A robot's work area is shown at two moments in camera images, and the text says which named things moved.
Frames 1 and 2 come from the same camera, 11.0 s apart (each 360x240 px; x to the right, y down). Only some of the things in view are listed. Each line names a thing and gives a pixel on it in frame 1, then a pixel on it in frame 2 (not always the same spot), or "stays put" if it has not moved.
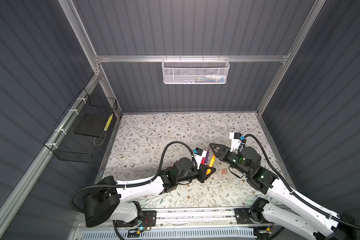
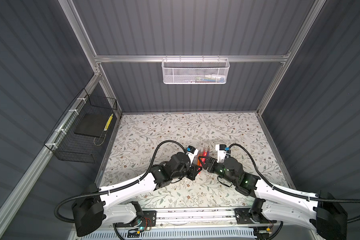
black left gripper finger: x=202 y=175 → x=193 y=172
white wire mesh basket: x=195 y=71 stays put
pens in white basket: x=208 y=78 stays put
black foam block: x=93 y=124 stays put
